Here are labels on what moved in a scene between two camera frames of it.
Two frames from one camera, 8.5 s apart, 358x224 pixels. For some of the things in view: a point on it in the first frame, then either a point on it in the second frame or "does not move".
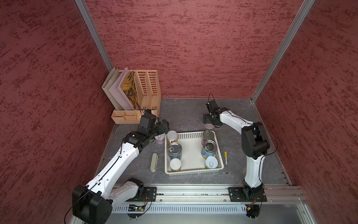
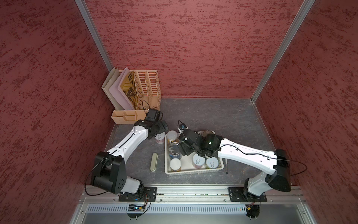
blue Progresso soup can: [175, 150] does not move
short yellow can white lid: [175, 164] does not move
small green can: [211, 162] does not move
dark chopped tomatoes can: [208, 135] does not move
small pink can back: [209, 126] to [198, 161]
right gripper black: [206, 120] to [184, 148]
